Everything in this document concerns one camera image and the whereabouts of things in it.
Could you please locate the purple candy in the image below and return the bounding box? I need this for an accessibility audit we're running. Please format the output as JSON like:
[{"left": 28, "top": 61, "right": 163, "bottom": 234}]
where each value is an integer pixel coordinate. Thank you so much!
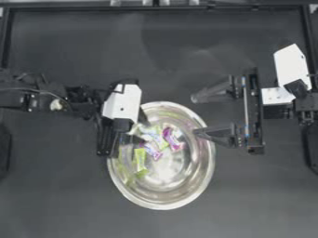
[
  {"left": 161, "top": 125, "right": 186, "bottom": 152},
  {"left": 138, "top": 141, "right": 165, "bottom": 162}
]

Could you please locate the steel bowl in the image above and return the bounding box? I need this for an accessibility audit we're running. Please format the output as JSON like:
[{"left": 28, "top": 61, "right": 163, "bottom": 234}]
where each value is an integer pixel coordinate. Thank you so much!
[{"left": 106, "top": 100, "right": 218, "bottom": 211}]

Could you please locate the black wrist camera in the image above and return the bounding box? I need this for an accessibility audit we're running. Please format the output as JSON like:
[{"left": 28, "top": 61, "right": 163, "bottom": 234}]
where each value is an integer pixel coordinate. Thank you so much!
[
  {"left": 111, "top": 118, "right": 135, "bottom": 133},
  {"left": 282, "top": 78, "right": 310, "bottom": 99}
]

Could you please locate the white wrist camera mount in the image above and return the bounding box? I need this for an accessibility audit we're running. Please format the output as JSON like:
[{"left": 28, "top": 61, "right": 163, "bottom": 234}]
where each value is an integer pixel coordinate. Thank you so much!
[
  {"left": 259, "top": 43, "right": 314, "bottom": 106},
  {"left": 99, "top": 83, "right": 143, "bottom": 125}
]

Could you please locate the black table frame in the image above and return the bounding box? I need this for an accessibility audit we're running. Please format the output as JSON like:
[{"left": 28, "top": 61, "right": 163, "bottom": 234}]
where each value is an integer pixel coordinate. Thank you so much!
[{"left": 0, "top": 0, "right": 318, "bottom": 94}]

